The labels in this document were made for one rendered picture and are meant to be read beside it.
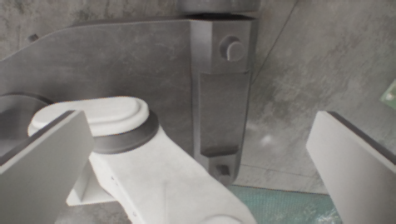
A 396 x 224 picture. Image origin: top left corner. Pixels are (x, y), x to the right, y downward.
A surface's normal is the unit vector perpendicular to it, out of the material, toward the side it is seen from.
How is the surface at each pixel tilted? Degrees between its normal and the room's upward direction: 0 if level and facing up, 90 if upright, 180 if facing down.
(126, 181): 90
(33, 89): 0
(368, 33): 0
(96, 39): 0
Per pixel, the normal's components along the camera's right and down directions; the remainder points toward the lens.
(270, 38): 0.18, 0.51
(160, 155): -0.01, -0.86
